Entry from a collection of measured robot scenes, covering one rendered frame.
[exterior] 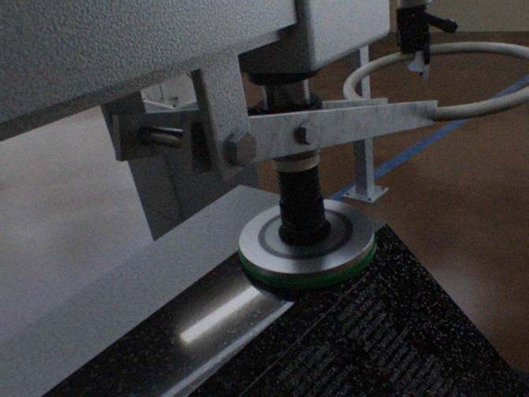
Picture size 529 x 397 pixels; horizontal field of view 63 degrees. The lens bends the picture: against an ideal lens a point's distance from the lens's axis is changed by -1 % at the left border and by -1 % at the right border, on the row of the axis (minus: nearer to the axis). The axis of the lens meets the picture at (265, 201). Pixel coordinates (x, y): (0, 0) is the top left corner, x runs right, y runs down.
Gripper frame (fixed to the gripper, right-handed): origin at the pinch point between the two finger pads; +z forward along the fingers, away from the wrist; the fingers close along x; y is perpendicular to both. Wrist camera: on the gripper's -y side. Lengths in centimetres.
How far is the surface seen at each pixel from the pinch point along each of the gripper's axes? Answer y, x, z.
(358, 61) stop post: 15, -90, 17
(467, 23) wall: -174, -575, 122
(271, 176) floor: 78, -125, 94
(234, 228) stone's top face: 47, 72, -1
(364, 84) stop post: 13, -90, 30
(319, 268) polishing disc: 32, 89, -4
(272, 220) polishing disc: 40, 75, -4
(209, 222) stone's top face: 53, 69, -1
